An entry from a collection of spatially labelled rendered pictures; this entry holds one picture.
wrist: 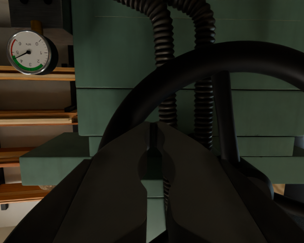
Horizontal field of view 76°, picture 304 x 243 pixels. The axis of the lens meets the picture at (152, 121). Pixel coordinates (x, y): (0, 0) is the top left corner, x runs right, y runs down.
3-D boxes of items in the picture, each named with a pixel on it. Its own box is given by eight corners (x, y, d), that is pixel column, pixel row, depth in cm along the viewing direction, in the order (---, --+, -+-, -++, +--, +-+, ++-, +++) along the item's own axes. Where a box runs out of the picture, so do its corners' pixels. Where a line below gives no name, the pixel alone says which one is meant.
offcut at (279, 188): (283, 174, 44) (281, 190, 45) (267, 171, 46) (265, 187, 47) (285, 180, 42) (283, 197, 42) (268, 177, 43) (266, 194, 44)
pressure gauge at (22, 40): (47, 14, 27) (52, 74, 28) (59, 23, 31) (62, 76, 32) (1, 13, 27) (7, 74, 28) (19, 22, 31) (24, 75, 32)
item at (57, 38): (59, -30, 28) (62, 28, 30) (84, 5, 41) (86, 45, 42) (-1, -32, 28) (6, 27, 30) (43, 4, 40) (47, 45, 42)
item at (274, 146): (295, 136, 38) (292, 156, 39) (242, 119, 59) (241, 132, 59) (88, 136, 37) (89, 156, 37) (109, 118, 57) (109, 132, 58)
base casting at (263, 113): (314, 90, 37) (307, 137, 38) (212, 88, 93) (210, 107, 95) (72, 87, 35) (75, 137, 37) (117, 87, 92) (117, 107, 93)
